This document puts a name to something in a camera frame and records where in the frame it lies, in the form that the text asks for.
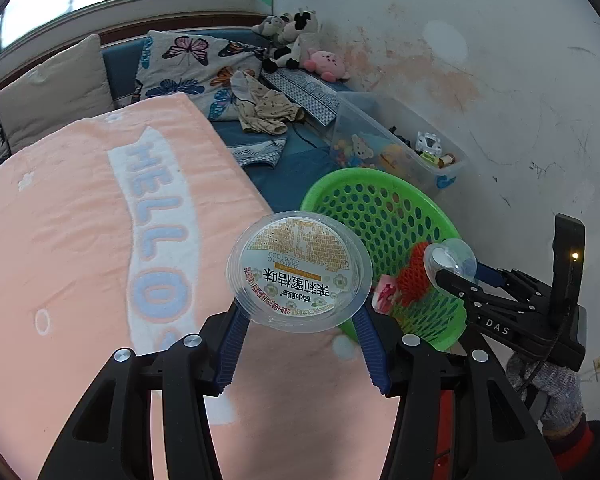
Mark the clear plastic toy bin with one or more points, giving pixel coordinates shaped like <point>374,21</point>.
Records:
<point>378,132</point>

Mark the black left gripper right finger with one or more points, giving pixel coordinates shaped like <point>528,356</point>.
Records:
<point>458,416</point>

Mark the clear jelly cup printed lid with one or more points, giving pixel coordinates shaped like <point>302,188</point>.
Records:
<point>299,272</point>

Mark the patterned grey white cloth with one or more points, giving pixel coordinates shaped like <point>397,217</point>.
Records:
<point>316,96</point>

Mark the grey knit gloved hand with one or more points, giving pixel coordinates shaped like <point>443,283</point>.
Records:
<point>564,408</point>

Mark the black white cow plush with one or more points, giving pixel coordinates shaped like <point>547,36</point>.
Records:
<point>290,38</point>

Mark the pink snack wrapper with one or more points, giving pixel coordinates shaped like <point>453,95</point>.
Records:
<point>384,294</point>

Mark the beige cushion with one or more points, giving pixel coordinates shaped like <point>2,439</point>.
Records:
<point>69,86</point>

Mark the small clear plastic lid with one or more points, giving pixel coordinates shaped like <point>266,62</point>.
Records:
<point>452,255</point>

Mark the green plastic mesh basket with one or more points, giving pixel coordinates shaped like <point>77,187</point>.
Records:
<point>391,216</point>

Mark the blue sofa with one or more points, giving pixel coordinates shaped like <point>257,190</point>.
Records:
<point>305,158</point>

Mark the pink round plush toy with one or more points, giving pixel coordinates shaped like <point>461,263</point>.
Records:
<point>329,66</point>

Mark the red foam fruit net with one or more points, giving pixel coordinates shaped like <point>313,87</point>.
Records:
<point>412,281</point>

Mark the peach hello tablecloth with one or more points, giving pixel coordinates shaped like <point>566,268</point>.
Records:
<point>115,233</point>

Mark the beige patterned crumpled garment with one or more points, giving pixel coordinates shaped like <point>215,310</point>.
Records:
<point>261,109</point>

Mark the butterfly print pillow right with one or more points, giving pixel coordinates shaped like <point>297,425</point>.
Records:
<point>198,66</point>

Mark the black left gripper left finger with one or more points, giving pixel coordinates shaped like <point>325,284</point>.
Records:
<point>108,434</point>

